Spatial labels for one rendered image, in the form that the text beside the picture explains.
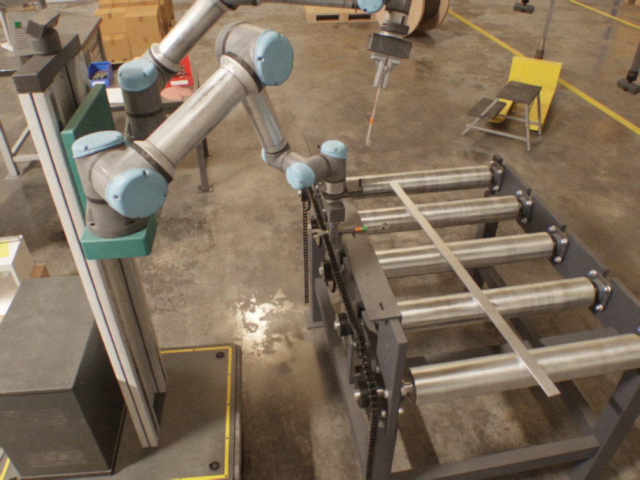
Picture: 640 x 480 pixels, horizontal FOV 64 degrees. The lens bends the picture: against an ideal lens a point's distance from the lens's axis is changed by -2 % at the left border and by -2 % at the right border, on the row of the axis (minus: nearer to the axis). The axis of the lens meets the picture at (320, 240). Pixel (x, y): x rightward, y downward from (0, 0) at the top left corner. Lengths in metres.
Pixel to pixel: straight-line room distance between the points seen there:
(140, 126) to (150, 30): 5.48
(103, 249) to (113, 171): 0.26
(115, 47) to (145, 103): 5.56
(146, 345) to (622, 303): 1.79
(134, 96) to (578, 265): 1.75
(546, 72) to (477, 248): 4.60
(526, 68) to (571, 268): 4.48
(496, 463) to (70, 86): 1.92
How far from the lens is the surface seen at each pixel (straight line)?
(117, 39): 7.25
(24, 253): 3.27
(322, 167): 1.50
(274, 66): 1.23
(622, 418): 2.26
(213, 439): 2.22
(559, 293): 2.06
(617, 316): 2.17
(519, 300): 1.98
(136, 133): 1.76
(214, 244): 3.68
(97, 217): 1.33
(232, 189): 4.28
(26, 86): 1.38
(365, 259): 1.61
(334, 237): 1.70
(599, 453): 2.43
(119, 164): 1.17
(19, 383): 1.92
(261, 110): 1.45
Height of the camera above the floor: 2.16
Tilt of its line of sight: 36 degrees down
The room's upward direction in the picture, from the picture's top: straight up
